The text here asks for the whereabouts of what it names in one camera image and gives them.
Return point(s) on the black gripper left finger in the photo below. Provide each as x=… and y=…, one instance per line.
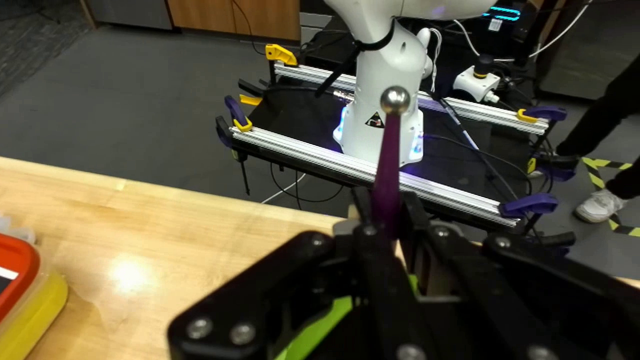
x=257, y=311

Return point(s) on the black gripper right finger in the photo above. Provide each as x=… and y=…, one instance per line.
x=523, y=301

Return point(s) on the purple handled silver spoon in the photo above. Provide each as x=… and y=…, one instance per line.
x=394, y=101

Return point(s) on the green bowl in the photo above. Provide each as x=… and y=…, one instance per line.
x=367, y=317

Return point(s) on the white sneaker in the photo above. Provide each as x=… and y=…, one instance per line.
x=598, y=207

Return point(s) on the yellow container with red lid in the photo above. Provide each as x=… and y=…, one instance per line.
x=30, y=292

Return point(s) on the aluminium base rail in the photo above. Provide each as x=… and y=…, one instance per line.
x=310, y=159

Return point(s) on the yellow handled clamp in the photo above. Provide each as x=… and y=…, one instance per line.
x=275, y=52

